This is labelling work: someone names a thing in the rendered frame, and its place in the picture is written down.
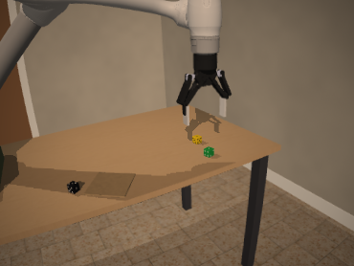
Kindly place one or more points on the green die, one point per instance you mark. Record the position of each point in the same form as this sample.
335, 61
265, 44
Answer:
208, 151

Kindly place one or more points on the yellow die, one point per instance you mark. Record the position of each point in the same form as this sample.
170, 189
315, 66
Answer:
197, 139

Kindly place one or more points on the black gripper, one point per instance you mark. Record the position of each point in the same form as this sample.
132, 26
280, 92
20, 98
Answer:
203, 66

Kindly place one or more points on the black die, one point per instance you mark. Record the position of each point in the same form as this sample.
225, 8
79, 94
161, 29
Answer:
73, 187

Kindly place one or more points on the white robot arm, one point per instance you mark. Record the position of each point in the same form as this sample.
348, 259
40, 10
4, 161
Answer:
204, 19

